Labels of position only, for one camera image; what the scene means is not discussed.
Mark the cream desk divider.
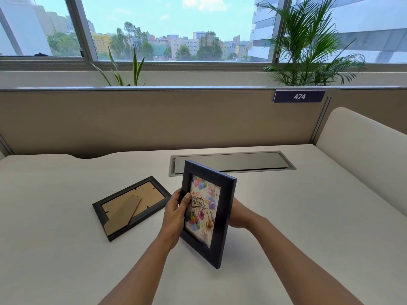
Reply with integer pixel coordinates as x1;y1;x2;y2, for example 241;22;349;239
315;107;407;217

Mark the black frame birthday picture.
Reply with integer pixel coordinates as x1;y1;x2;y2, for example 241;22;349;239
179;160;238;270

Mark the person's right hand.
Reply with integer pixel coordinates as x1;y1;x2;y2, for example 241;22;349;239
228;197;265;232

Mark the brown frame donut picture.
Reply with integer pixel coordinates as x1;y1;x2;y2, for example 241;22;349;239
92;175;172;242

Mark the wide beige partition panel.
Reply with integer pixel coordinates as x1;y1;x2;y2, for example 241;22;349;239
0;86;331;159

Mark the person's right forearm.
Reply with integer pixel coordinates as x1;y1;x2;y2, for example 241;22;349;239
249;216;365;305

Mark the dark blue number label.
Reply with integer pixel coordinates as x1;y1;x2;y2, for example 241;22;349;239
273;90;326;103

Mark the palm plant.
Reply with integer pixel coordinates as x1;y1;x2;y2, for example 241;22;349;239
259;0;366;87

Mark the person's left hand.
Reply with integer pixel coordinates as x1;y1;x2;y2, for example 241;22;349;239
158;188;191;251

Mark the person's left forearm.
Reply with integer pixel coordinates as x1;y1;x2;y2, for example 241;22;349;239
98;233;176;305

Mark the grey desk cable flap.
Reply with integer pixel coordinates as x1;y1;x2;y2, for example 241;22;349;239
168;151;297;177

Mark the snake plant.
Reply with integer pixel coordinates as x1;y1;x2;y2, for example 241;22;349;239
90;46;146;87

